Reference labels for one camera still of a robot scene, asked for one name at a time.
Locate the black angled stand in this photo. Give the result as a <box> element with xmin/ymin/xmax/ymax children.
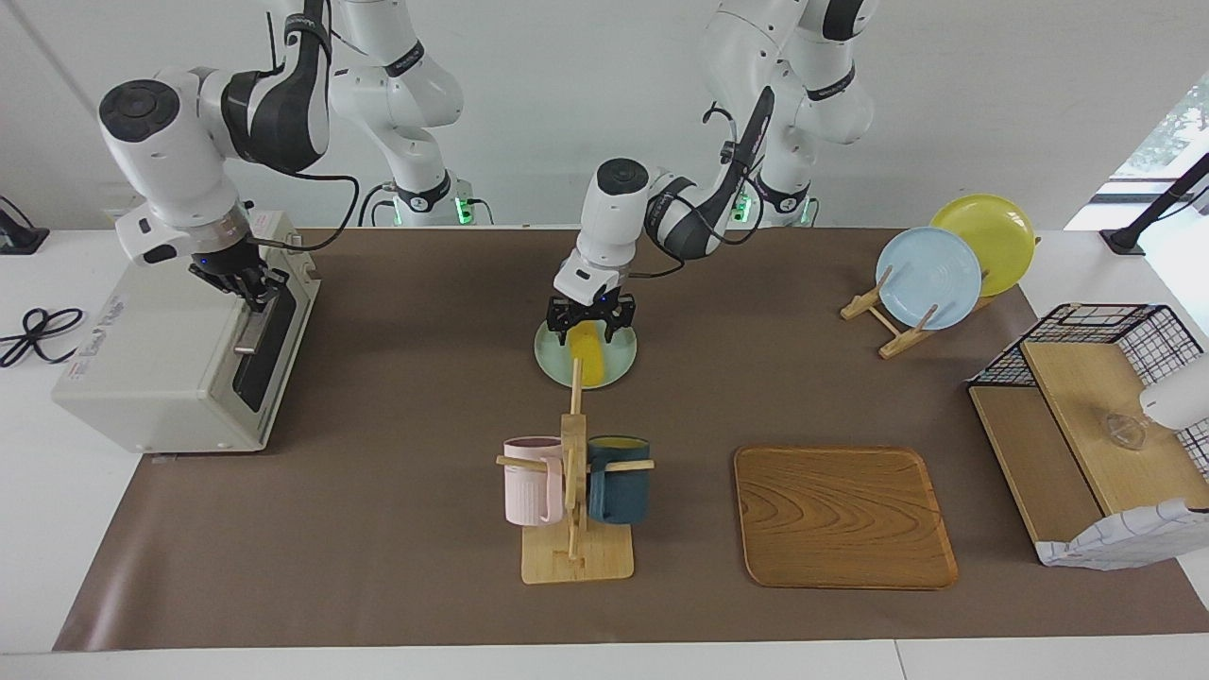
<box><xmin>1100</xmin><ymin>151</ymin><xmax>1209</xmax><ymax>256</ymax></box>

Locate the brown wooden tray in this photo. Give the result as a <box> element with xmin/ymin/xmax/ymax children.
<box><xmin>734</xmin><ymin>445</ymin><xmax>959</xmax><ymax>591</ymax></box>

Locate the wooden mug rack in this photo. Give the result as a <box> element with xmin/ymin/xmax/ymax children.
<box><xmin>496</xmin><ymin>357</ymin><xmax>656</xmax><ymax>585</ymax></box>

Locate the cream white toaster oven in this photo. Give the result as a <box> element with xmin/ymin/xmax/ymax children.
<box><xmin>52</xmin><ymin>212</ymin><xmax>322</xmax><ymax>454</ymax></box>

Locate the brown table mat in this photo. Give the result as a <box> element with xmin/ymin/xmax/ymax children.
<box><xmin>54</xmin><ymin>227</ymin><xmax>1209</xmax><ymax>653</ymax></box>

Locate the black clamp stand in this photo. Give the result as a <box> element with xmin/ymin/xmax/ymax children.
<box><xmin>0</xmin><ymin>195</ymin><xmax>50</xmax><ymax>256</ymax></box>

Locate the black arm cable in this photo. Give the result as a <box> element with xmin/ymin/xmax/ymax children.
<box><xmin>625</xmin><ymin>104</ymin><xmax>768</xmax><ymax>281</ymax></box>
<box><xmin>255</xmin><ymin>9</ymin><xmax>362</xmax><ymax>254</ymax></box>

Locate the white checked cloth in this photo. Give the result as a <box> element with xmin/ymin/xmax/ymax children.
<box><xmin>1036</xmin><ymin>499</ymin><xmax>1209</xmax><ymax>570</ymax></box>

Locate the coiled black cable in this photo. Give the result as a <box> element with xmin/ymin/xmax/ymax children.
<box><xmin>0</xmin><ymin>307</ymin><xmax>86</xmax><ymax>369</ymax></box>

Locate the light blue plate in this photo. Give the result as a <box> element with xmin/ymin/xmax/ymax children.
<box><xmin>876</xmin><ymin>227</ymin><xmax>983</xmax><ymax>331</ymax></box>

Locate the mint green plate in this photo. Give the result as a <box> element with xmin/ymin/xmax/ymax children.
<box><xmin>534</xmin><ymin>316</ymin><xmax>639</xmax><ymax>390</ymax></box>

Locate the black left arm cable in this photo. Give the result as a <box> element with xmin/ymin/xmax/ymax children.
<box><xmin>625</xmin><ymin>104</ymin><xmax>768</xmax><ymax>281</ymax></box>

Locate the yellow corn cob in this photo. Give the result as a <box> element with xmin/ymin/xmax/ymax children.
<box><xmin>570</xmin><ymin>321</ymin><xmax>610</xmax><ymax>386</ymax></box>

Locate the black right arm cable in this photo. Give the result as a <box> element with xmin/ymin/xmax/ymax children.
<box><xmin>255</xmin><ymin>9</ymin><xmax>362</xmax><ymax>254</ymax></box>

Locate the white rounded device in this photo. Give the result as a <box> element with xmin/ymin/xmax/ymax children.
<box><xmin>1139</xmin><ymin>354</ymin><xmax>1209</xmax><ymax>432</ymax></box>

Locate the pink mug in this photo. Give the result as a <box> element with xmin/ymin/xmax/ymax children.
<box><xmin>502</xmin><ymin>436</ymin><xmax>566</xmax><ymax>527</ymax></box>

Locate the yellow plate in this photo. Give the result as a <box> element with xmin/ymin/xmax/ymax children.
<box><xmin>930</xmin><ymin>194</ymin><xmax>1037</xmax><ymax>298</ymax></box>

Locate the oven door with glass window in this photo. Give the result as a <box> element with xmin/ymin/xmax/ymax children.
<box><xmin>215</xmin><ymin>253</ymin><xmax>320</xmax><ymax>452</ymax></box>

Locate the light wooden stepped shelf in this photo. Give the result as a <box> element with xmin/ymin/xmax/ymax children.
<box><xmin>968</xmin><ymin>340</ymin><xmax>1209</xmax><ymax>568</ymax></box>

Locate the wooden plate rack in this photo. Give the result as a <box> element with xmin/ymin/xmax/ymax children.
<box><xmin>841</xmin><ymin>264</ymin><xmax>1002</xmax><ymax>360</ymax></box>

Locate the dark blue mug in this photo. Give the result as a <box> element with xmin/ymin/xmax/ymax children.
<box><xmin>587</xmin><ymin>435</ymin><xmax>653</xmax><ymax>526</ymax></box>

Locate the black wire basket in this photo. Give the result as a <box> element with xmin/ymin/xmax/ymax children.
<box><xmin>971</xmin><ymin>303</ymin><xmax>1209</xmax><ymax>473</ymax></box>

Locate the clear glass cup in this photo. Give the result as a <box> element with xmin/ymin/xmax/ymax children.
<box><xmin>1100</xmin><ymin>412</ymin><xmax>1149</xmax><ymax>451</ymax></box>

